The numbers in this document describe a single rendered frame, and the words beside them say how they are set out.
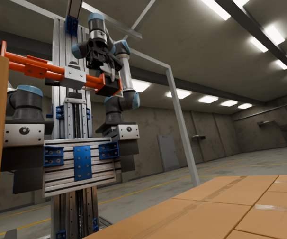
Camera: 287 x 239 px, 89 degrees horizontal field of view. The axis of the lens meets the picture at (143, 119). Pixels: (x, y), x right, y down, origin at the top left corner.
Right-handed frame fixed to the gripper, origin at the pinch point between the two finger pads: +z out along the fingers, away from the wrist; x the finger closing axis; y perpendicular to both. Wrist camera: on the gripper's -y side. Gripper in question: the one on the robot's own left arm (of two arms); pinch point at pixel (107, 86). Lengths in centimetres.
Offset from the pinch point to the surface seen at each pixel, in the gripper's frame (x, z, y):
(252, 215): 29, 54, -29
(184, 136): -140, -5, -286
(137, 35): -104, -199, -145
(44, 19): -160, -201, -4
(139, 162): -547, 40, -488
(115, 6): -128, -287, -124
